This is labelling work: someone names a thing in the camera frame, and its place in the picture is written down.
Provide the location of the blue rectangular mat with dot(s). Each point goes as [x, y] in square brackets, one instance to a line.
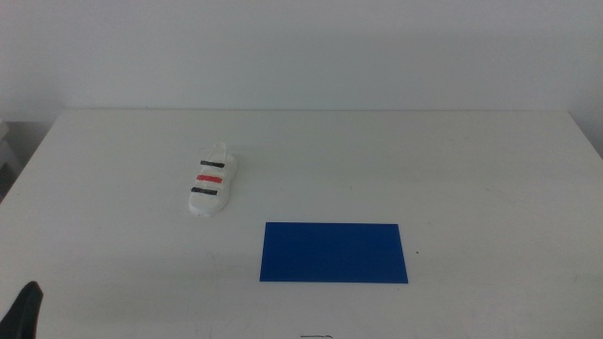
[332, 252]

